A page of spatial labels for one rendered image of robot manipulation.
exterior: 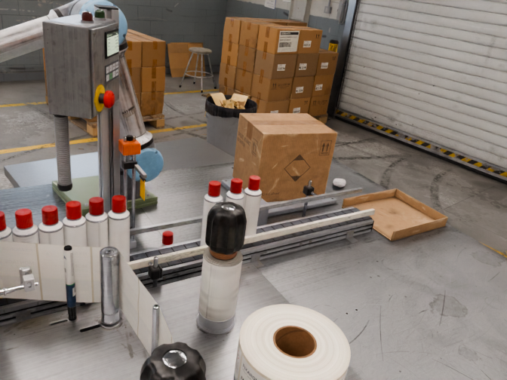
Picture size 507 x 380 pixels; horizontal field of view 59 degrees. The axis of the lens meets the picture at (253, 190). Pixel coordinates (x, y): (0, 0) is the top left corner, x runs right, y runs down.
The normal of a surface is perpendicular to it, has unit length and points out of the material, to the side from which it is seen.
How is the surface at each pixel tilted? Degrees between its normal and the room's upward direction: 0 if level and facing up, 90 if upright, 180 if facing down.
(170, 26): 90
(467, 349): 0
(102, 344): 0
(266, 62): 90
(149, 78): 90
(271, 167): 90
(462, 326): 0
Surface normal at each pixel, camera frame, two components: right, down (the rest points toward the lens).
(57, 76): -0.06, 0.43
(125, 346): 0.12, -0.90
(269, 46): -0.72, 0.23
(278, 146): 0.37, 0.44
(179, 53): 0.61, 0.07
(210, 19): 0.65, 0.40
